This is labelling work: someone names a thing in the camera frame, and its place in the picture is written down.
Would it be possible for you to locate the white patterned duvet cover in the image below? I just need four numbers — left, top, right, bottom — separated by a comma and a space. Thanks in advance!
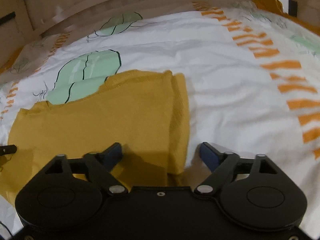
1, 2, 319, 238

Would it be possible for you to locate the mustard yellow knit sweater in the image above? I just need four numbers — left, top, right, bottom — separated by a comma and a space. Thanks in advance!
1, 70, 189, 203

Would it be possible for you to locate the orange bed sheet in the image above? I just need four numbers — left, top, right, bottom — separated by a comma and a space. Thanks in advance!
252, 0, 320, 36

